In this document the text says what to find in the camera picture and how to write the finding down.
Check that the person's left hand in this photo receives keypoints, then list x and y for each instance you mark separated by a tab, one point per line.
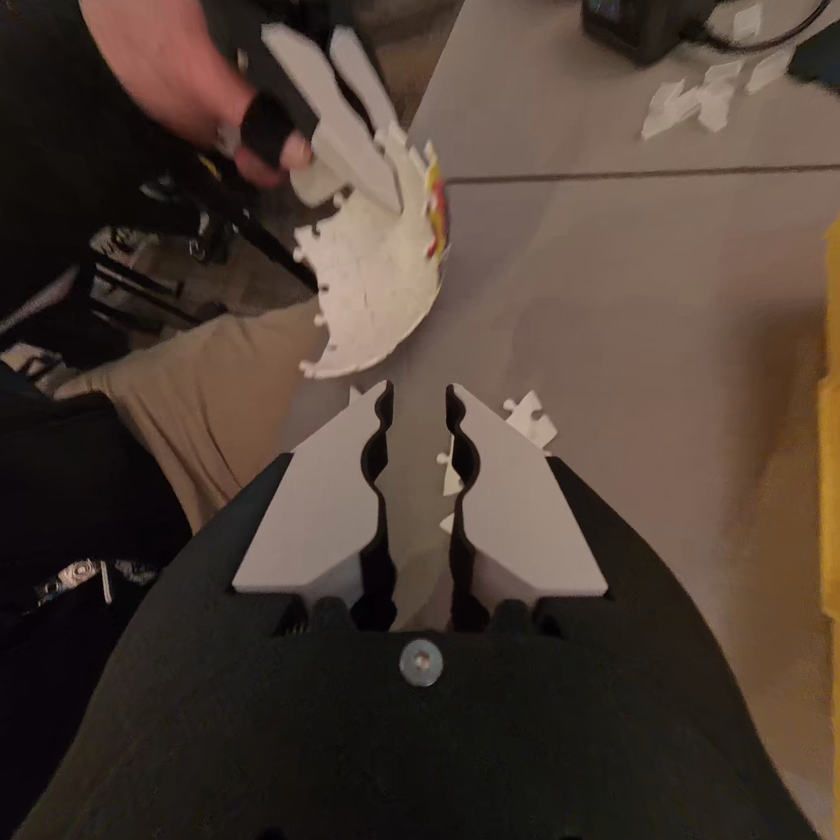
164	59

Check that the black power station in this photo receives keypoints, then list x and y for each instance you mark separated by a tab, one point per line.
636	26

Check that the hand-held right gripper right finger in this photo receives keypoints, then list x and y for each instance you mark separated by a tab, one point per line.
525	525

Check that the person's beige trousers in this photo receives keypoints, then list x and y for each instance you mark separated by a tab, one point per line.
210	407

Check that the yellow plastic bin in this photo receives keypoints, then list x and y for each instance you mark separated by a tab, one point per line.
832	426

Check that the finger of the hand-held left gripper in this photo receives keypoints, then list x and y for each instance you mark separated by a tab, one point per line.
341	131
364	85

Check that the dark flat panel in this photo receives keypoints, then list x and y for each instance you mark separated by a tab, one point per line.
820	65

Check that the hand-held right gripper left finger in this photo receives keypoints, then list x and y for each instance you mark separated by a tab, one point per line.
315	518

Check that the black office chair base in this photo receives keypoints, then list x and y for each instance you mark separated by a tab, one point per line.
151	289

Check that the puzzle pieces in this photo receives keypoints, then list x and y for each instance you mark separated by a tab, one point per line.
531	420

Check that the partly built puzzle ball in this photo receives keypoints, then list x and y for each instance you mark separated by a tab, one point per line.
374	282

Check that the person's left forearm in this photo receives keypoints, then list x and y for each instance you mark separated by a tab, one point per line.
52	131

